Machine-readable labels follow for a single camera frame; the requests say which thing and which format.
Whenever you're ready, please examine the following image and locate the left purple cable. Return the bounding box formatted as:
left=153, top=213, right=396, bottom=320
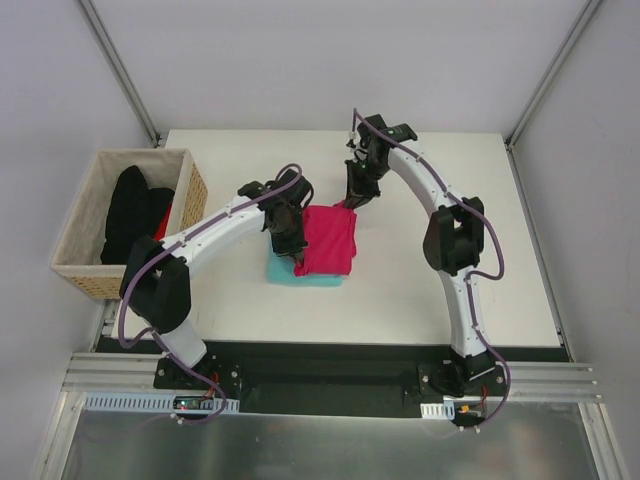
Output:
left=117, top=163, right=305, bottom=425

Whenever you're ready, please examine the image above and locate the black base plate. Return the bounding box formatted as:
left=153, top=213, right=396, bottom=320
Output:
left=153, top=341, right=508, bottom=419

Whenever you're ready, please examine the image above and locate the right white cable duct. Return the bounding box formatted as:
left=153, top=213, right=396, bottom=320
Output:
left=420, top=400, right=455, bottom=421

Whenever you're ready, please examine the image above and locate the white cable duct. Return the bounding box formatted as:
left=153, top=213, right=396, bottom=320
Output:
left=84, top=392, right=240, bottom=415
left=420, top=400, right=455, bottom=421

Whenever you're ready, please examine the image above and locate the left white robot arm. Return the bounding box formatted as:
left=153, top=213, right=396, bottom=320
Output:
left=118, top=163, right=313, bottom=389

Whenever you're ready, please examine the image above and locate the wicker laundry basket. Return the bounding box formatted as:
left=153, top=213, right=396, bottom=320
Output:
left=52, top=149, right=208, bottom=299

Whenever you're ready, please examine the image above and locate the left aluminium corner post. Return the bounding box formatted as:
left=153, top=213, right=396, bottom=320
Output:
left=75, top=0, right=162, bottom=148

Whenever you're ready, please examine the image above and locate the purple cable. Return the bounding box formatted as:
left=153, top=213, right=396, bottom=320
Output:
left=349, top=107, right=514, bottom=434
left=117, top=163, right=305, bottom=425

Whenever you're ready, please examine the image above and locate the red garment in basket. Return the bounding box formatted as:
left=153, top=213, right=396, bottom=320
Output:
left=153, top=205, right=172, bottom=241

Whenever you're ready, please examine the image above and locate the aluminium rail frame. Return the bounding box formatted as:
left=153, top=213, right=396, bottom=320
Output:
left=62, top=352, right=604, bottom=403

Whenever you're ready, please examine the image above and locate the teal t-shirt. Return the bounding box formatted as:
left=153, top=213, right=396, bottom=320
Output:
left=266, top=249, right=343, bottom=288

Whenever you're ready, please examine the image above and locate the right aluminium corner post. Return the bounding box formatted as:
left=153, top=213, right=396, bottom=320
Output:
left=504, top=0, right=606, bottom=152

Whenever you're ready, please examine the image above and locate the aluminium corner post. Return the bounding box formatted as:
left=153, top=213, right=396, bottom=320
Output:
left=504, top=0, right=606, bottom=152
left=75, top=0, right=162, bottom=148

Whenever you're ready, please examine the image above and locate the left white cable duct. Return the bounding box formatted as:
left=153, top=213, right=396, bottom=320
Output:
left=84, top=392, right=240, bottom=415

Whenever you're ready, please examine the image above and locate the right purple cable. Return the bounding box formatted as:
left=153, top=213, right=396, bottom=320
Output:
left=349, top=107, right=514, bottom=434

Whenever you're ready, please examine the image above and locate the black garment in basket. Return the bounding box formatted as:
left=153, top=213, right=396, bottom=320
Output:
left=100, top=166, right=175, bottom=265

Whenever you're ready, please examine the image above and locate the pink t-shirt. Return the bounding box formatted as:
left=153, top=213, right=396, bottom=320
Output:
left=293, top=203, right=357, bottom=277

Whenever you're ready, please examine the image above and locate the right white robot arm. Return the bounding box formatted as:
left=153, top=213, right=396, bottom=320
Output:
left=343, top=113, right=495, bottom=397

